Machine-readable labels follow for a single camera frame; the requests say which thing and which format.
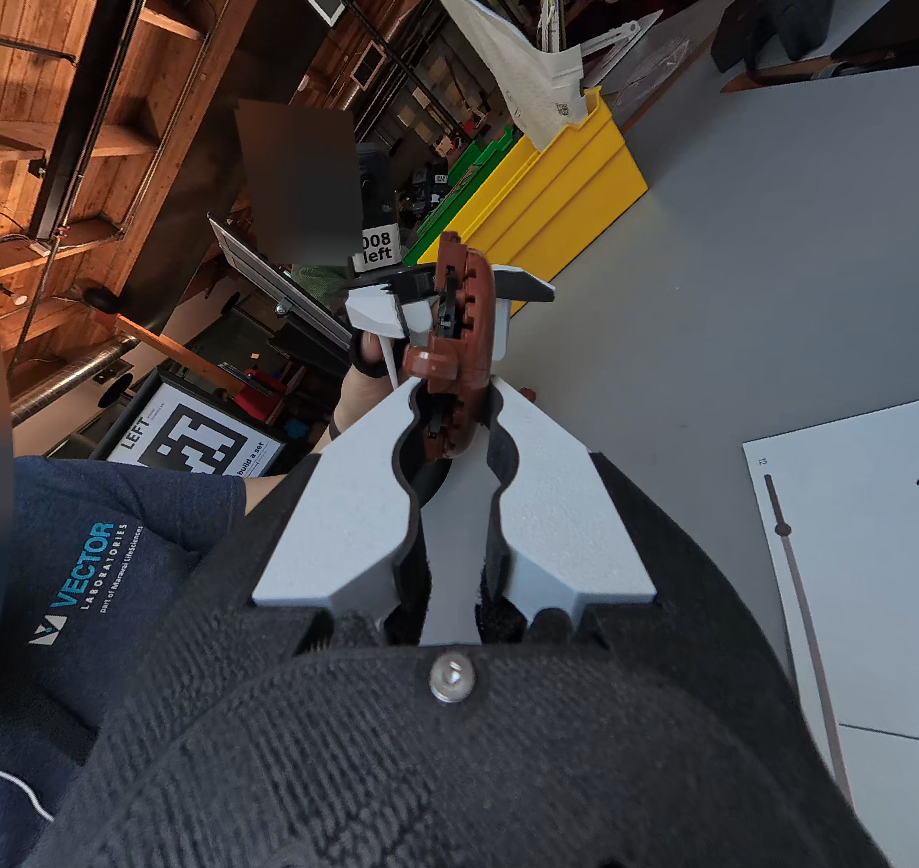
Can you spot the round brown black brick base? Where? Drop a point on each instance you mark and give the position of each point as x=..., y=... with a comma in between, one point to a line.
x=467, y=322

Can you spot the building instruction booklet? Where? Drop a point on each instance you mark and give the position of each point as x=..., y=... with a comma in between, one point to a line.
x=854, y=559

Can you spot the framed marker sign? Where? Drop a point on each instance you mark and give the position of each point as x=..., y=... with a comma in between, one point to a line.
x=194, y=437

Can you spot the person's left hand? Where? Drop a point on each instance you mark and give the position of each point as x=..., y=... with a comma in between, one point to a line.
x=359, y=405

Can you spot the person's navy shirt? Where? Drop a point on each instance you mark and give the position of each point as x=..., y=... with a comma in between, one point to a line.
x=108, y=595

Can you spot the aluminium frame rail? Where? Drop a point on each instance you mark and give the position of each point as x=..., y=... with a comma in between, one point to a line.
x=280, y=286

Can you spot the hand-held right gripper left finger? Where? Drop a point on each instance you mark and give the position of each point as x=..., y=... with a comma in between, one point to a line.
x=337, y=523

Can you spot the white paper bag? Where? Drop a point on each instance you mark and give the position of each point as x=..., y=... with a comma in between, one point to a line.
x=517, y=71

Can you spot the green plastic bin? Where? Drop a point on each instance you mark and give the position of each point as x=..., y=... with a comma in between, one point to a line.
x=459, y=186

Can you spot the silver ventilation duct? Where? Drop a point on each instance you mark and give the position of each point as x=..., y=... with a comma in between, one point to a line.
x=72, y=376

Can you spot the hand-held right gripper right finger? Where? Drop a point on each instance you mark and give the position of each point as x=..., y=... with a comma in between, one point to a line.
x=567, y=523

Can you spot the person's left forearm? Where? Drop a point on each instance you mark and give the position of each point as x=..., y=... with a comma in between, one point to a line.
x=262, y=494

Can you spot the grey desk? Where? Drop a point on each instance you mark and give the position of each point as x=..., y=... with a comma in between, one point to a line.
x=718, y=272

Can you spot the yellow plastic bin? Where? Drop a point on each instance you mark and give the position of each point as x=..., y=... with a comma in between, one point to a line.
x=567, y=186

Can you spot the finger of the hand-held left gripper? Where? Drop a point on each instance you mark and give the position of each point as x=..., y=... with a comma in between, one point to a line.
x=380, y=315
x=528, y=286

